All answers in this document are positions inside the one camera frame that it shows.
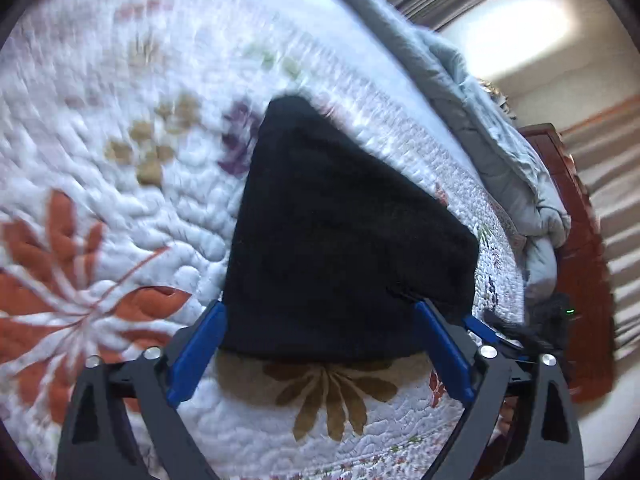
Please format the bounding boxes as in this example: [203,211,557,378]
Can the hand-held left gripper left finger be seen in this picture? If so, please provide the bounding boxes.
[56,300,228,480]

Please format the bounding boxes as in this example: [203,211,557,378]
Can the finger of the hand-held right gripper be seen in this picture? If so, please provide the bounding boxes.
[462,314,506,347]

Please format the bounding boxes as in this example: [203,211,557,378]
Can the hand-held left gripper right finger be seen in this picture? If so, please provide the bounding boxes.
[414,299,587,480]

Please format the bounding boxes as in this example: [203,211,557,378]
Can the black pants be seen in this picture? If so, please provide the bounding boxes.
[218,95,480,363]

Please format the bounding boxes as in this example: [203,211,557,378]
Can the floral quilted bedspread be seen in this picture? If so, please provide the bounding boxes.
[0,0,528,480]

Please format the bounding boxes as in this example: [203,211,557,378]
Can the grey-blue comforter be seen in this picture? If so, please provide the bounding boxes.
[305,0,572,306]

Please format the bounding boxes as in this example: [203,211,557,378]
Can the wooden bed frame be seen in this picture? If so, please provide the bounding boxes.
[517,124,617,405]

